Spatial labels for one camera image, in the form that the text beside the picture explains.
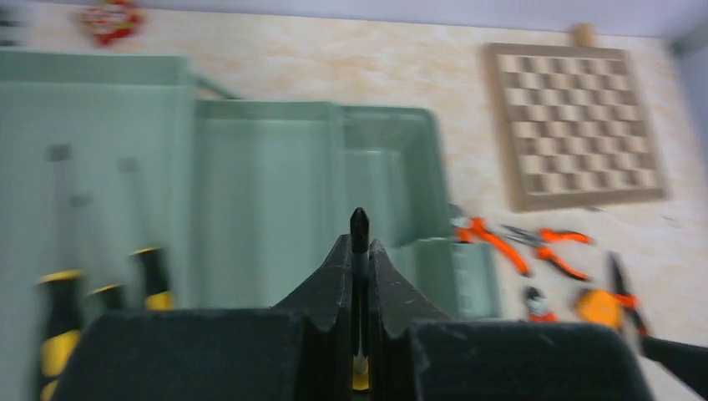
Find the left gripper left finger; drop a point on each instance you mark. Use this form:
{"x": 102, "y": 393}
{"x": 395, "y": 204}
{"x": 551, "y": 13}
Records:
{"x": 299, "y": 349}

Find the red small toy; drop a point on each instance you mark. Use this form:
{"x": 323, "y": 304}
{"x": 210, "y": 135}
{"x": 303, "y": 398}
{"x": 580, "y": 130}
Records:
{"x": 109, "y": 21}

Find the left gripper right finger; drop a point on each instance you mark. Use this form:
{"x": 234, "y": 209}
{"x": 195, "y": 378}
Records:
{"x": 417, "y": 352}

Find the orange tape measure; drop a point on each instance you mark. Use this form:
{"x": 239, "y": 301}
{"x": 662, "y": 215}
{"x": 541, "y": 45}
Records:
{"x": 599, "y": 307}

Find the orange diagonal cutters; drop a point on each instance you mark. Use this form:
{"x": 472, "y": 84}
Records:
{"x": 537, "y": 306}

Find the orange combination pliers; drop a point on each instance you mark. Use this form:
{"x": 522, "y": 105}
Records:
{"x": 469, "y": 229}

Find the small wooden block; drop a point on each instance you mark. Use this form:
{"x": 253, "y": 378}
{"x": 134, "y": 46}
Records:
{"x": 582, "y": 35}

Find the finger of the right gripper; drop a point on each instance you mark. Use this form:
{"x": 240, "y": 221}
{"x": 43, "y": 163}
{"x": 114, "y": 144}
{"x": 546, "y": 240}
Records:
{"x": 686, "y": 362}

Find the large black yellow screwdriver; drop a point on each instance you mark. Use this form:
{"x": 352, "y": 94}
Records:
{"x": 63, "y": 322}

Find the orange needle nose pliers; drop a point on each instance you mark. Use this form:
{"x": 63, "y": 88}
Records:
{"x": 627, "y": 299}

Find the green plastic toolbox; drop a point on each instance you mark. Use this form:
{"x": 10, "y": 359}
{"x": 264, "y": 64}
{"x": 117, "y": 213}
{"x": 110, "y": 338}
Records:
{"x": 246, "y": 197}

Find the wooden chessboard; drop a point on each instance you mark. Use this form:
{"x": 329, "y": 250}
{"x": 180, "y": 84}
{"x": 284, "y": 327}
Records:
{"x": 571, "y": 128}

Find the orange long nose pliers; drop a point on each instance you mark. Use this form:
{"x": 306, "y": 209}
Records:
{"x": 542, "y": 239}

